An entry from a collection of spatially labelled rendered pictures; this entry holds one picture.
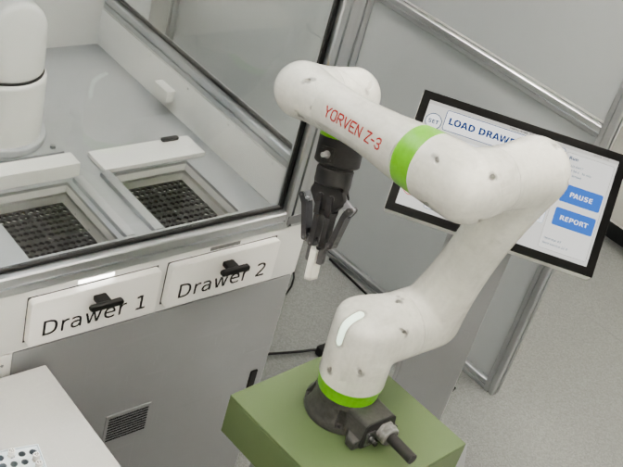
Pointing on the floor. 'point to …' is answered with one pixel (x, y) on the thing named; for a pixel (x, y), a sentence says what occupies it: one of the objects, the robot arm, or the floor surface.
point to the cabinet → (165, 374)
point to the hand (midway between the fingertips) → (313, 262)
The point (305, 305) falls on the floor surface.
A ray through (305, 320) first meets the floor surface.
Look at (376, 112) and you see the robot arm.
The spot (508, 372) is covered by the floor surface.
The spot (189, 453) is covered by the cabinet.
